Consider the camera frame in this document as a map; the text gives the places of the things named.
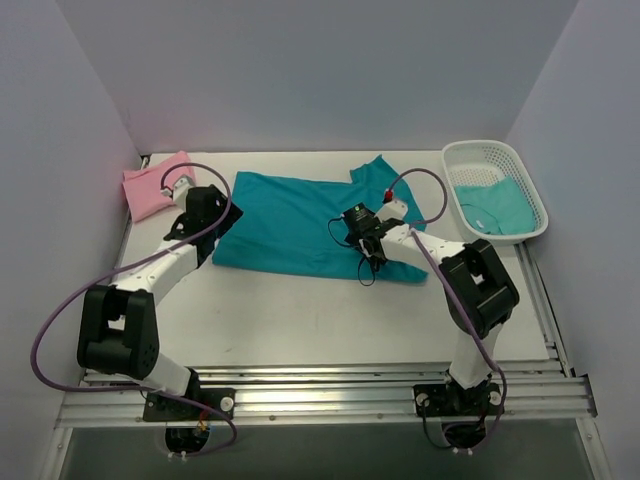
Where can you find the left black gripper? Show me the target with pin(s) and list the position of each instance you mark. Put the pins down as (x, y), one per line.
(228, 215)

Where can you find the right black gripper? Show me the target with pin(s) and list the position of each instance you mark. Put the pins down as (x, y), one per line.
(351, 235)

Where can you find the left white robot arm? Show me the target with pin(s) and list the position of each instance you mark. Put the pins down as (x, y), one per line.
(119, 332)

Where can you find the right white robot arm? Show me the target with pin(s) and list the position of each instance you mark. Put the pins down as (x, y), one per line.
(480, 293)

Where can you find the folded pink t shirt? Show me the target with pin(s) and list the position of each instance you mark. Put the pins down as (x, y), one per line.
(142, 188)

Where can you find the white plastic basket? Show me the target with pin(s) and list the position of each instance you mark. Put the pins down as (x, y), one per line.
(484, 163)

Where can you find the light teal t shirt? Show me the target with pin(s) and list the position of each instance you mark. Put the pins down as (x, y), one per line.
(500, 209)

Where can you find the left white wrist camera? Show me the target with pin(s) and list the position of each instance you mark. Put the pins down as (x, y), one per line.
(179, 191)

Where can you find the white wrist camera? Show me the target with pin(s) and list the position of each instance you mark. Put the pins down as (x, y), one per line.
(392, 208)
(179, 191)

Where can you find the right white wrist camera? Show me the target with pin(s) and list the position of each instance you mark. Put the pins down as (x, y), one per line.
(392, 208)

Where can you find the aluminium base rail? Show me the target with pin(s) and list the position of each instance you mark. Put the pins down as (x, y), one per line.
(384, 393)

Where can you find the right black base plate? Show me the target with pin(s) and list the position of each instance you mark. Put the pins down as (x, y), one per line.
(451, 400)

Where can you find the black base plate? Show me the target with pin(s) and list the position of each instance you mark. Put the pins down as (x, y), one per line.
(451, 400)
(208, 404)

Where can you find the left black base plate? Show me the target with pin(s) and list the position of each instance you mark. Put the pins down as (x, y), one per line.
(208, 404)

